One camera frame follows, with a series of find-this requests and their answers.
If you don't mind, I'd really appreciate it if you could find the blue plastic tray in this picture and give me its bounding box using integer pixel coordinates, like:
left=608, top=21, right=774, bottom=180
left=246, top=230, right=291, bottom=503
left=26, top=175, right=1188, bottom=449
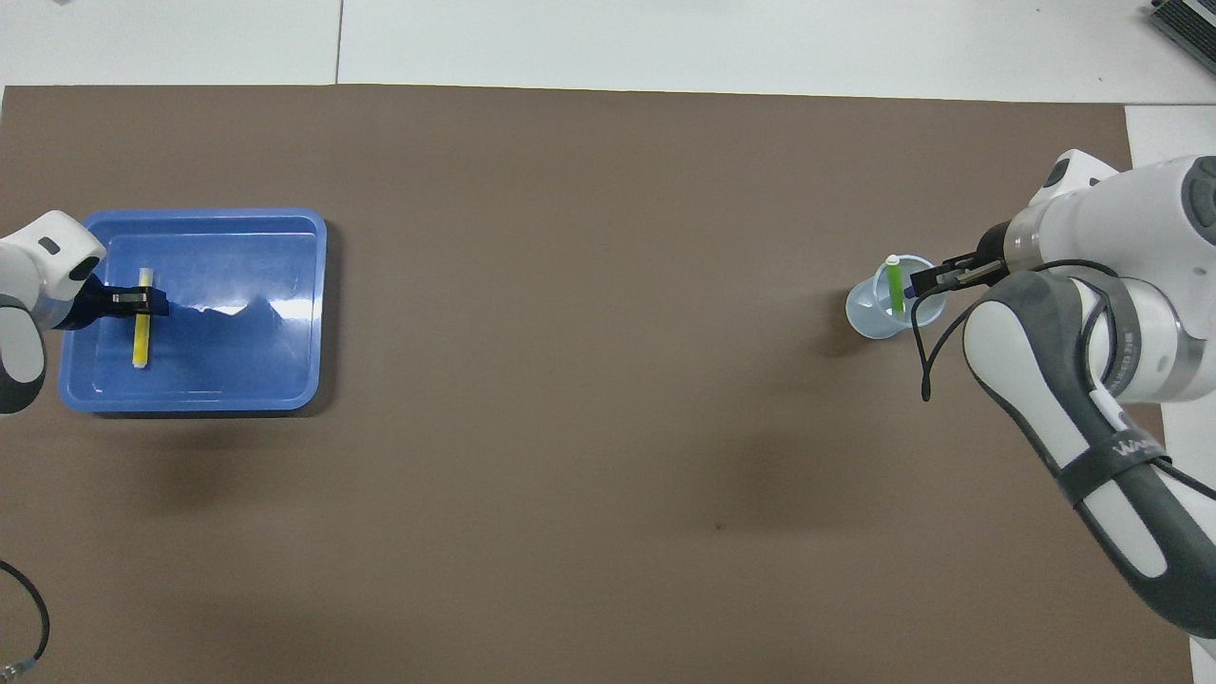
left=59, top=208, right=328, bottom=414

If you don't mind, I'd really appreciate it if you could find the yellow pen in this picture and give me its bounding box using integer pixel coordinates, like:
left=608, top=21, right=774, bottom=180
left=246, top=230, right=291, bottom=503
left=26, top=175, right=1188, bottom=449
left=131, top=268, right=155, bottom=371

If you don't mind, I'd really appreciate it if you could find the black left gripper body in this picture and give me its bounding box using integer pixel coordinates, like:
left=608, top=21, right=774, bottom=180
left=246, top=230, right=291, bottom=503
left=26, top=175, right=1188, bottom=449
left=66, top=275, right=111, bottom=330

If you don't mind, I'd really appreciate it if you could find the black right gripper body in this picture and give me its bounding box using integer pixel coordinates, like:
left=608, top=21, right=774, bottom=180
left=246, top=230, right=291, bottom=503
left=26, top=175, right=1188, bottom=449
left=978, top=219, right=1017, bottom=282

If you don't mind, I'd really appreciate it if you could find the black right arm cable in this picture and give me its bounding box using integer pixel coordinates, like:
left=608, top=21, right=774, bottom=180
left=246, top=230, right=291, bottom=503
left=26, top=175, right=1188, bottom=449
left=909, top=258, right=1124, bottom=403

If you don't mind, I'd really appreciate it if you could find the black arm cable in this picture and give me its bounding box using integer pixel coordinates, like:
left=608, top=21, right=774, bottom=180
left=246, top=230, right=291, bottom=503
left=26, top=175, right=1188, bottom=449
left=0, top=560, right=51, bottom=678
left=909, top=258, right=1124, bottom=403

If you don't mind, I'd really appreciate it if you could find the grey ribbed device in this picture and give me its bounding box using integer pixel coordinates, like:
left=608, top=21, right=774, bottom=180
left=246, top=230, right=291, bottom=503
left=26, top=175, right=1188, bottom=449
left=1147, top=0, right=1216, bottom=49

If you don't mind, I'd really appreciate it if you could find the clear plastic cup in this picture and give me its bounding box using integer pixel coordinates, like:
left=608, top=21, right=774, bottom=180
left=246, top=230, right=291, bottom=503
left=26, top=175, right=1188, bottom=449
left=845, top=255, right=947, bottom=340

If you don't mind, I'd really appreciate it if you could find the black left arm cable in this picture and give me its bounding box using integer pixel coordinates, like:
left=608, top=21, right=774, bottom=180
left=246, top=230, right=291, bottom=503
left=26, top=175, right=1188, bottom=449
left=0, top=560, right=51, bottom=678

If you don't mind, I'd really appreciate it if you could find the brown table mat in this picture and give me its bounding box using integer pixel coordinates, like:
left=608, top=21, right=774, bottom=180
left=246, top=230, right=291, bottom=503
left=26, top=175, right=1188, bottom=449
left=0, top=84, right=1196, bottom=684

